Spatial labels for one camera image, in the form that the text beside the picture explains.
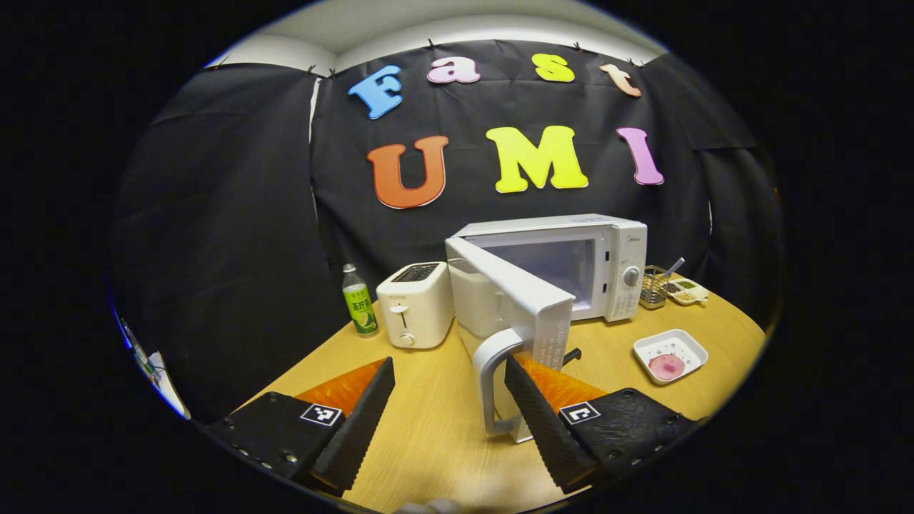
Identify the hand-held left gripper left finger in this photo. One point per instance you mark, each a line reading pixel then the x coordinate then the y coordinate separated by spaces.
pixel 364 421

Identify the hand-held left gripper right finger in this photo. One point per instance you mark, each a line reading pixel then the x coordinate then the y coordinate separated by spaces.
pixel 543 428

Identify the white microwave oven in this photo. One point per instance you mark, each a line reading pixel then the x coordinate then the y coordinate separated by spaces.
pixel 528 293

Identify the pink food slice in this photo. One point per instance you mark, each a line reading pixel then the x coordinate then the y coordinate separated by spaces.
pixel 666 367

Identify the white square plate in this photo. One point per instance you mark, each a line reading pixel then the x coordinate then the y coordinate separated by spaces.
pixel 682 346

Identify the green label drink bottle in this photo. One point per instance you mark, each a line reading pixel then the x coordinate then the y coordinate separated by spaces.
pixel 359 303

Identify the white toaster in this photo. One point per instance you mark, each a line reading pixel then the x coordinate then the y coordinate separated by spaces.
pixel 418 307

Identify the white divided dish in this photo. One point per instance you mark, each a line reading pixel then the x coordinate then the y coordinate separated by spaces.
pixel 687 291

